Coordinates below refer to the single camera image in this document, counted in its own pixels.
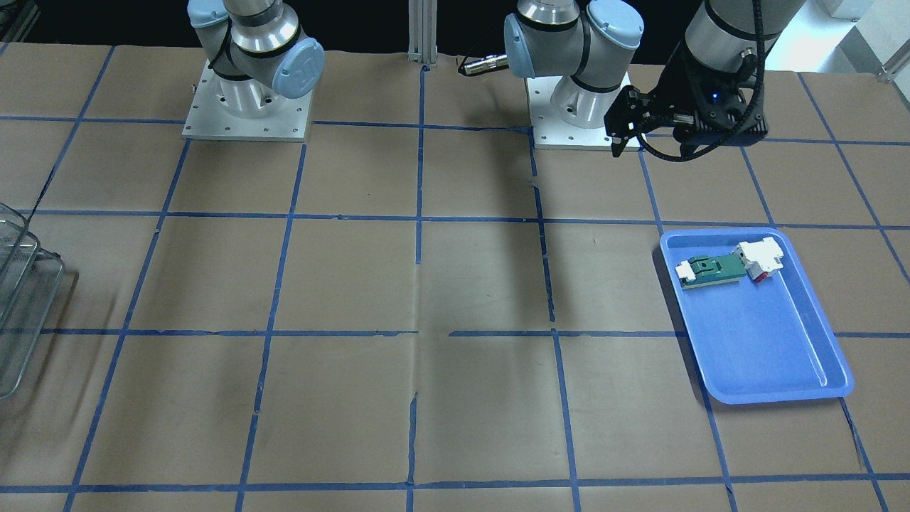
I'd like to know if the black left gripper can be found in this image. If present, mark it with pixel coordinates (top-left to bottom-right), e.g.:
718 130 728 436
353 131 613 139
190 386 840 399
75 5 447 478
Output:
604 43 769 160

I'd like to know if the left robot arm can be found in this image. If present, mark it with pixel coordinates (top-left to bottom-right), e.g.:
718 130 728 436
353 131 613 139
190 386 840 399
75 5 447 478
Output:
459 1 803 162

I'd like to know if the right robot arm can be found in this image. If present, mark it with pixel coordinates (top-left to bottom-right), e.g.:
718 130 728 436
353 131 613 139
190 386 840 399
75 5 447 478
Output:
186 1 326 119

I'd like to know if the green terminal block module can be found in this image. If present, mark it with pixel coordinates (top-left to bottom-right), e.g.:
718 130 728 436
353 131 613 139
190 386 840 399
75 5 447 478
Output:
674 254 746 289

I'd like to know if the white circuit breaker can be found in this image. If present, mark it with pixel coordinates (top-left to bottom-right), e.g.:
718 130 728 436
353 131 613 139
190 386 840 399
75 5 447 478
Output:
731 237 784 283

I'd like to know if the blue plastic tray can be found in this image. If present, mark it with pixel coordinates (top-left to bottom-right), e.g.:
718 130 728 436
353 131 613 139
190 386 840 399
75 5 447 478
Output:
660 227 855 405

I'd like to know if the aluminium frame post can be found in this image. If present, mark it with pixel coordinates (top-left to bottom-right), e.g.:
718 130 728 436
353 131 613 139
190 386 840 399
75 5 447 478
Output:
407 0 438 68

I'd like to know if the metal wire mesh shelf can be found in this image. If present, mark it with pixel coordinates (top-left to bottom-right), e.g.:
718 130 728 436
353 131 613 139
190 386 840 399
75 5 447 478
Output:
1 204 65 400

